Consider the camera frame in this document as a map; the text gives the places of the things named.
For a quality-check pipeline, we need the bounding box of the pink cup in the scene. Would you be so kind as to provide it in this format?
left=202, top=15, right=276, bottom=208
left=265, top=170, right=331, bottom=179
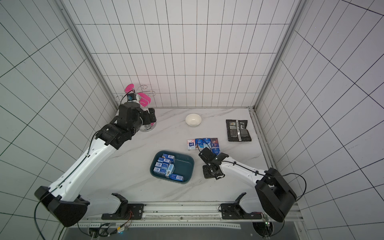
left=138, top=93, right=152, bottom=108
left=125, top=84, right=135, bottom=93

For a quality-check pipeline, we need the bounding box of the chrome cup holder stand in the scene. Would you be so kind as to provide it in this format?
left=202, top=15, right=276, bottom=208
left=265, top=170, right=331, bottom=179
left=115, top=84, right=157, bottom=133

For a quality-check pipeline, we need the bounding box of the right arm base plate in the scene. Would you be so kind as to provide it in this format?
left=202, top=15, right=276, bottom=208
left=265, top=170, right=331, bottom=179
left=219, top=203, right=263, bottom=220

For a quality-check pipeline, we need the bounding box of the black snack bag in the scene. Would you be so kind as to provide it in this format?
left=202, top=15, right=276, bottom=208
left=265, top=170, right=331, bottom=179
left=226, top=120, right=252, bottom=142

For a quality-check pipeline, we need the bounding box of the blue tissue pack second row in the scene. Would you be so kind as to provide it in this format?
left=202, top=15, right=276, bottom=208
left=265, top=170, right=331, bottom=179
left=211, top=148, right=221, bottom=155

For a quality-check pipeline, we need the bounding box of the blue white pocket tissue pack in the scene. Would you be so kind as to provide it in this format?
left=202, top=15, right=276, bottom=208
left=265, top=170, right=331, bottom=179
left=203, top=138, right=212, bottom=149

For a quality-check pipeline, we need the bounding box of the teal storage tray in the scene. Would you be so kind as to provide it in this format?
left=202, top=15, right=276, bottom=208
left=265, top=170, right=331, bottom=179
left=150, top=150, right=195, bottom=184

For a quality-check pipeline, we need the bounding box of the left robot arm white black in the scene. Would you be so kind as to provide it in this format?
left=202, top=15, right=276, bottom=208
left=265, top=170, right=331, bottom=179
left=35, top=101, right=157, bottom=227

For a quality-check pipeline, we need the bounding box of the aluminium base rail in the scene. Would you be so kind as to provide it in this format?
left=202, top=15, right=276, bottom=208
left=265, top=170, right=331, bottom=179
left=72, top=201, right=303, bottom=237

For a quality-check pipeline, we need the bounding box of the blue red pocket tissue pack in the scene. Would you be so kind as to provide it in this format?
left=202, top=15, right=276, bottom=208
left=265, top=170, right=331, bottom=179
left=210, top=138, right=219, bottom=148

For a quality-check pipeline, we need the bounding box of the pink cup upper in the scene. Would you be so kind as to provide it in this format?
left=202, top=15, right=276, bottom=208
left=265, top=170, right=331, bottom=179
left=125, top=84, right=135, bottom=93

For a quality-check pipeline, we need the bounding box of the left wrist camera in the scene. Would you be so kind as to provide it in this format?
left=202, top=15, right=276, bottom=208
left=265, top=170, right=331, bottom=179
left=127, top=93, right=137, bottom=102

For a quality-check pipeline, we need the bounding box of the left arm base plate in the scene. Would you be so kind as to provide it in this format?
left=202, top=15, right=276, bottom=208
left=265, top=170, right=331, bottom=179
left=102, top=204, right=145, bottom=221

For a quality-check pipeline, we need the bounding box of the blue tissue pack front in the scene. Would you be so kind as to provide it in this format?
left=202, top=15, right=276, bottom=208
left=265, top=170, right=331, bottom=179
left=170, top=174, right=184, bottom=182

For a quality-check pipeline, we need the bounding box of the pink cup lower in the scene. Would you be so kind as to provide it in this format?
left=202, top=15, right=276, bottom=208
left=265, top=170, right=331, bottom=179
left=138, top=93, right=152, bottom=108

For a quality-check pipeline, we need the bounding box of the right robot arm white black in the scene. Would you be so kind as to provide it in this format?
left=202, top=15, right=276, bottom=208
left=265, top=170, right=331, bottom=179
left=199, top=148, right=298, bottom=223

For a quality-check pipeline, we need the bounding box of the light blue tissue pack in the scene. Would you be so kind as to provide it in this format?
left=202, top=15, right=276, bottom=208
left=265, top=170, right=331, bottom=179
left=165, top=164, right=175, bottom=179

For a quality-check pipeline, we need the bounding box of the white bowl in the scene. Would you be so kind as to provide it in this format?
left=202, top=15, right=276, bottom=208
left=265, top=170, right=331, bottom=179
left=185, top=113, right=202, bottom=127

